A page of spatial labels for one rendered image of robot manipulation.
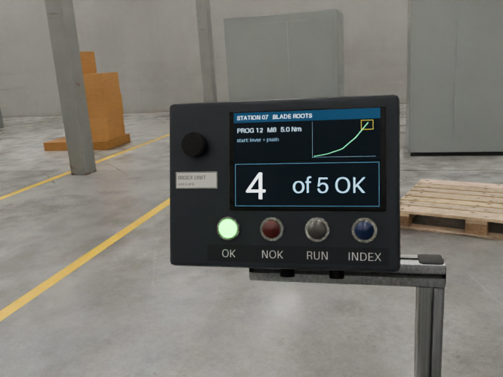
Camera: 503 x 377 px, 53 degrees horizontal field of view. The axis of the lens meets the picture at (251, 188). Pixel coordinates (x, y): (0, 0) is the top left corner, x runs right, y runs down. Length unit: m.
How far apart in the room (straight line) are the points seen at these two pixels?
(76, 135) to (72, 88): 0.57
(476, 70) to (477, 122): 0.60
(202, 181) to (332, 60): 7.49
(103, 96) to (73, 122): 2.07
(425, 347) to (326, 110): 0.32
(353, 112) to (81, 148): 6.18
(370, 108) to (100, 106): 8.21
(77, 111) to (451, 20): 4.57
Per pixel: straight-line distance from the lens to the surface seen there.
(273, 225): 0.55
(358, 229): 0.54
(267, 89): 8.23
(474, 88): 6.52
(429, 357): 0.70
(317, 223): 0.54
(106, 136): 8.68
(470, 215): 3.85
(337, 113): 0.55
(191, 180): 0.58
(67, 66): 6.60
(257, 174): 0.56
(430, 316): 0.67
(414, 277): 0.64
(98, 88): 8.63
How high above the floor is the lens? 1.30
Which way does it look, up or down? 14 degrees down
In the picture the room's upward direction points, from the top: 4 degrees counter-clockwise
